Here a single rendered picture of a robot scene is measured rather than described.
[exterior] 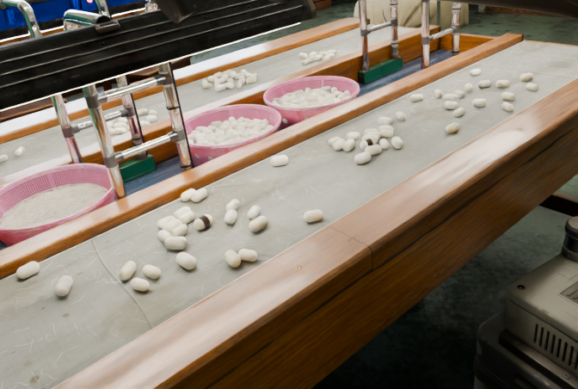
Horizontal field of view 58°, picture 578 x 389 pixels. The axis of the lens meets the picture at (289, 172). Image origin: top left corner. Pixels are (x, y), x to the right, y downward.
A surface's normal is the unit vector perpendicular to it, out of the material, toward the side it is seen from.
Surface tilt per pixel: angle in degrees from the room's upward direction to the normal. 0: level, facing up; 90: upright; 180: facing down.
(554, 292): 0
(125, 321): 0
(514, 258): 0
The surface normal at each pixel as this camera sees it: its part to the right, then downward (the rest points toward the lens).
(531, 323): -0.85, 0.32
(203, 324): -0.11, -0.88
